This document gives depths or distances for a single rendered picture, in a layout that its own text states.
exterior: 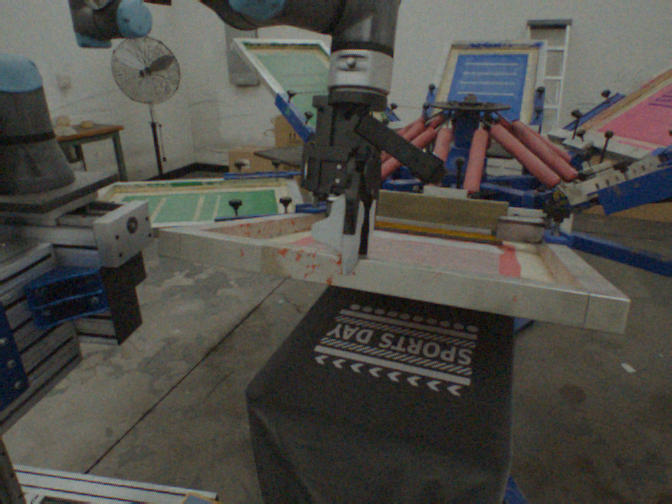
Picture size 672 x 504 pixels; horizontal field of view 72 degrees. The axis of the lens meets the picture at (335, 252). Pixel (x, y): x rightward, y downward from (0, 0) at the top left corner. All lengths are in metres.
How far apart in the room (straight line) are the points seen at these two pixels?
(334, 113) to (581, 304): 0.34
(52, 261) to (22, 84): 0.31
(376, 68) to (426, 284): 0.25
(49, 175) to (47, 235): 0.11
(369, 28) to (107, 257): 0.63
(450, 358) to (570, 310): 0.43
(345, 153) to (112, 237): 0.53
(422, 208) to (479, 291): 0.60
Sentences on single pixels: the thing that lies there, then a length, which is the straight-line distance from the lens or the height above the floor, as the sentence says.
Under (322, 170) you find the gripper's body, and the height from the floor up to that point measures 1.36.
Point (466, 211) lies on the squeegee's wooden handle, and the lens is 1.10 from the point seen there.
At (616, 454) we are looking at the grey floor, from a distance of 2.33.
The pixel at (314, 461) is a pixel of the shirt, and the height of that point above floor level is 0.84.
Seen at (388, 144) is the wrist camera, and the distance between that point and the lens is 0.54.
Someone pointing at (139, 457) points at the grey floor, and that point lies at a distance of 2.17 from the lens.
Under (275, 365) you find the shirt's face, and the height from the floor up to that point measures 0.95.
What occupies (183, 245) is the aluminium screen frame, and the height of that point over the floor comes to 1.25.
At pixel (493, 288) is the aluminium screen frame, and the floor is 1.25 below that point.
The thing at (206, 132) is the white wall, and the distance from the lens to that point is 6.45.
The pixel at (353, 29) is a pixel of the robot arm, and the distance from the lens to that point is 0.56.
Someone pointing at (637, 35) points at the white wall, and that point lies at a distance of 5.27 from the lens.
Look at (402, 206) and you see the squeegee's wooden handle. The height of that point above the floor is 1.15.
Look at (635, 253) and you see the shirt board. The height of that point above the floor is 0.92.
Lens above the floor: 1.49
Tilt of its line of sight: 24 degrees down
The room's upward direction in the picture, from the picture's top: straight up
